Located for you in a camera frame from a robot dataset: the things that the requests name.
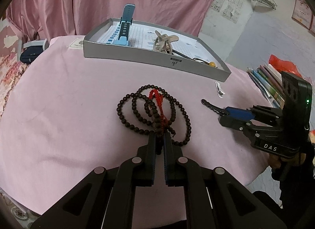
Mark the white scalloped hair clip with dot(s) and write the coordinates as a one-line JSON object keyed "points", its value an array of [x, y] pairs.
{"points": [[220, 92]]}

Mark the framed wall certificate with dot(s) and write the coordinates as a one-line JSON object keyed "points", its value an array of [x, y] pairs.
{"points": [[303, 14]]}

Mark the right hand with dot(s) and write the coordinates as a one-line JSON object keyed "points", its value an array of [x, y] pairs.
{"points": [[274, 161]]}

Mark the grey tray with grid paper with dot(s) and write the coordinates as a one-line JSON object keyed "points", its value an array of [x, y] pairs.
{"points": [[190, 54]]}

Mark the stack of books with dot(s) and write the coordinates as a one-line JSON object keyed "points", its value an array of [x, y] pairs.
{"points": [[269, 81]]}

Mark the black scalloped hair clip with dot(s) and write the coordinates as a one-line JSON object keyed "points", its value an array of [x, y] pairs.
{"points": [[219, 111]]}

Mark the beige claw hair clip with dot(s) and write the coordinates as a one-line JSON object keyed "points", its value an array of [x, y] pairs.
{"points": [[163, 42]]}

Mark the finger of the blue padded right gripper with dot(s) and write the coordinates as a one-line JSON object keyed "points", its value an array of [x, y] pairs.
{"points": [[267, 115]]}

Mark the pink bed sheet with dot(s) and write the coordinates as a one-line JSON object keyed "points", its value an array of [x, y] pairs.
{"points": [[60, 122]]}

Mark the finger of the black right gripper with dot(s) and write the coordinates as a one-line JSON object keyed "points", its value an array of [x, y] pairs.
{"points": [[241, 124]]}

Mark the red plastic bag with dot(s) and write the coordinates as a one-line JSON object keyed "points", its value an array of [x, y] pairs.
{"points": [[284, 65]]}

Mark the dark blue pouch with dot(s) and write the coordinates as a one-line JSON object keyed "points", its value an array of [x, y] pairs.
{"points": [[30, 54]]}

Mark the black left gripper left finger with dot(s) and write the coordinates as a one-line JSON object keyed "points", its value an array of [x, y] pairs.
{"points": [[105, 197]]}

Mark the pink curtain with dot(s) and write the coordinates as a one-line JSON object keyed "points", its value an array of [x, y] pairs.
{"points": [[47, 19]]}

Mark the light blue smart watch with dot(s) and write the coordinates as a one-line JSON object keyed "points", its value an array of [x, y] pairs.
{"points": [[125, 23]]}

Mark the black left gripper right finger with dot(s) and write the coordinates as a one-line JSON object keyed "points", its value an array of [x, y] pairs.
{"points": [[213, 197]]}

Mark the floral pink quilt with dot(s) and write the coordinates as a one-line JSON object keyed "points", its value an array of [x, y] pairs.
{"points": [[11, 68]]}

